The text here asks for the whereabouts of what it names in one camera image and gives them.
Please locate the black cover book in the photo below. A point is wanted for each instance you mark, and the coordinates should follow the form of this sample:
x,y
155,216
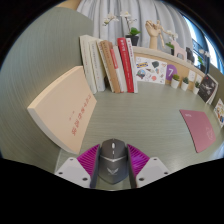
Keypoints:
x,y
207,87

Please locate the grey curtain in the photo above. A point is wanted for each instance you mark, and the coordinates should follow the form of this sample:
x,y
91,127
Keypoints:
x,y
146,13

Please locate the colourful illustrated picture book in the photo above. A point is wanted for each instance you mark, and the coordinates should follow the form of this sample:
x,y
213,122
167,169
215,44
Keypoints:
x,y
220,113

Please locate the tan spine book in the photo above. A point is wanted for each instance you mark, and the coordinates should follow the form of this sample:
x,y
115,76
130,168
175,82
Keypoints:
x,y
110,66

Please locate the purple round number sign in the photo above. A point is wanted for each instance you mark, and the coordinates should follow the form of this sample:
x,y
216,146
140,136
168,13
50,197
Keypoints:
x,y
171,72

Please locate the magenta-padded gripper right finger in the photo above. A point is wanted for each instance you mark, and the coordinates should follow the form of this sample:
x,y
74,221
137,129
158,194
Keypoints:
x,y
153,170

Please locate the black wooden horse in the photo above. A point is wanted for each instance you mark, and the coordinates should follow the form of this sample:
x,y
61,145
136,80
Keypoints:
x,y
189,55

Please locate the light wood desk shelf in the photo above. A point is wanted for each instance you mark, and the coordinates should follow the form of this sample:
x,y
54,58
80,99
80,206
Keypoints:
x,y
150,54

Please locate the white illustrated sticker card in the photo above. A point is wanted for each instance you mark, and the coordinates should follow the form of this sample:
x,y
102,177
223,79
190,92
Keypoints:
x,y
150,70

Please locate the beige book red lettering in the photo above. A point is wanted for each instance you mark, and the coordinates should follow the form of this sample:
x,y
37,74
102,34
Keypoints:
x,y
63,110

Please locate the white orchid behind horse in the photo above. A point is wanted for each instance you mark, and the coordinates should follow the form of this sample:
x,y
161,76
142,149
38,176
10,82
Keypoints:
x,y
171,34

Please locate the dark-framed window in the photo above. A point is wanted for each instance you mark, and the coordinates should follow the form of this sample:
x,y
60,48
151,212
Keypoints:
x,y
200,36

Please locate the green felt desk divider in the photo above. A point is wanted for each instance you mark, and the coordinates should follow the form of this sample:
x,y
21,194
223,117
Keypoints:
x,y
40,50
217,75

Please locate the pink wooden horse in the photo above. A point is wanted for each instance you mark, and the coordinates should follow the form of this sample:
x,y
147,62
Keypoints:
x,y
180,51

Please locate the small potted succulent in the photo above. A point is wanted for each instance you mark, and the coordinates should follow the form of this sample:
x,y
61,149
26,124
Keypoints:
x,y
196,89
175,82
185,85

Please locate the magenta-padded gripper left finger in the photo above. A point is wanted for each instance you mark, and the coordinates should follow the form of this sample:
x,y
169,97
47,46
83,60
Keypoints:
x,y
71,170

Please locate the white orchid black pot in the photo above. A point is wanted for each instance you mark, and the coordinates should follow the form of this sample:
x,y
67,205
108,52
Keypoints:
x,y
134,39
202,66

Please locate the wooden hand model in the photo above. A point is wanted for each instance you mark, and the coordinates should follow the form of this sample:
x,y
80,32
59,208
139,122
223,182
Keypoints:
x,y
153,33

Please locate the dark grey computer mouse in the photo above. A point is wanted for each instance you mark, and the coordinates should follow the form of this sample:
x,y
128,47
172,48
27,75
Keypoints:
x,y
113,163

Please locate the white wall socket plate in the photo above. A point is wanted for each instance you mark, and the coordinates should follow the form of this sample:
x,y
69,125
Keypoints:
x,y
199,79
191,75

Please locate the pink mouse pad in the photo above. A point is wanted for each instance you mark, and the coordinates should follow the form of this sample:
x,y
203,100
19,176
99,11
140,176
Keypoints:
x,y
200,128

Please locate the thin white red-marked book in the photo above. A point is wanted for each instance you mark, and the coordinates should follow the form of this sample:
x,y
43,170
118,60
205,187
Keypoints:
x,y
117,66

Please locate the white upright book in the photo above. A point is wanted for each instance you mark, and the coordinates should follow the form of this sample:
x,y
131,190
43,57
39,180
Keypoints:
x,y
98,63
86,63

